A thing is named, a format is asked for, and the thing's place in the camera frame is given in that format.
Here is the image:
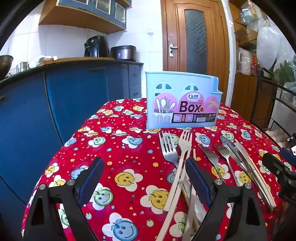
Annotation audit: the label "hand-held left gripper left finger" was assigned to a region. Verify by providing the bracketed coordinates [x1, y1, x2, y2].
[23, 157, 105, 241]

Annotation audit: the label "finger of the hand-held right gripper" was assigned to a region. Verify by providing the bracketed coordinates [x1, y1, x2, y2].
[280, 148, 296, 163]
[262, 152, 296, 200]

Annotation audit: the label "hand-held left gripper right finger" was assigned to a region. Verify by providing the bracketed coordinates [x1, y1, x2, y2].
[185, 157, 269, 241]

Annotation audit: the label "small steel fork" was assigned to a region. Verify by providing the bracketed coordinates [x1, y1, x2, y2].
[213, 144, 240, 187]
[199, 146, 226, 183]

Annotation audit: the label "light blue utensil box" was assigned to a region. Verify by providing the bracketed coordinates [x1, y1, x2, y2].
[145, 71, 223, 129]

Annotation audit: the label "small black device with screen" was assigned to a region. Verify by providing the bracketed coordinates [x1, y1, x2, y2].
[287, 134, 296, 153]

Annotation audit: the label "pile of eggs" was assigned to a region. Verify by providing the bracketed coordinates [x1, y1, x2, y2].
[265, 128, 289, 147]

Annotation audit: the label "red smiley printed tablecloth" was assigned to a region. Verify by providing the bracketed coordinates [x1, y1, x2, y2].
[21, 97, 289, 241]

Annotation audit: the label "wooden shelf unit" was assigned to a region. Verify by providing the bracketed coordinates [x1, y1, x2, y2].
[229, 0, 278, 126]

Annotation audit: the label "bag of green vegetables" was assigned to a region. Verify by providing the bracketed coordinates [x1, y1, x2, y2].
[274, 60, 296, 86]

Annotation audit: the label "blue base cabinets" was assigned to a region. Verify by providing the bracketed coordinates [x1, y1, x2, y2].
[0, 64, 144, 232]

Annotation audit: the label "red bottles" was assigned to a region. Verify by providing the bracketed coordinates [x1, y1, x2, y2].
[251, 54, 260, 76]

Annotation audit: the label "white bagged bundle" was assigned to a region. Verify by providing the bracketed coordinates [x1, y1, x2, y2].
[238, 47, 252, 75]

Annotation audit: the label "white plastic bag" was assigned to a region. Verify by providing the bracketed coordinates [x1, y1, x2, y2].
[256, 19, 296, 70]

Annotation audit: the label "wooden counter board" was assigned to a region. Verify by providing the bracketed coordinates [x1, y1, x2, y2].
[37, 57, 115, 67]

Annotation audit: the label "cardboard box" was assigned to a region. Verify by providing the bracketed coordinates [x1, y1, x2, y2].
[235, 28, 258, 44]

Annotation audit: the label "dark rice cooker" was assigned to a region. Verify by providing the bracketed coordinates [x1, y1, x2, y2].
[110, 45, 137, 62]

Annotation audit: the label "black air fryer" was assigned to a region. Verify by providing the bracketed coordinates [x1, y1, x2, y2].
[84, 35, 109, 57]

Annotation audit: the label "metal wok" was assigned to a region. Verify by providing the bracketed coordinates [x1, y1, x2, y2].
[0, 55, 14, 80]

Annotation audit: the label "wooden door with glass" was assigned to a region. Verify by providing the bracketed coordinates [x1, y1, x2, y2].
[161, 0, 230, 107]

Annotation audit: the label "black wire rack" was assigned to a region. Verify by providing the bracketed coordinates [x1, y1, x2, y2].
[251, 67, 296, 149]

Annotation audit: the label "blue wall cabinet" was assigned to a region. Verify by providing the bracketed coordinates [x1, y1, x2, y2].
[39, 0, 132, 34]

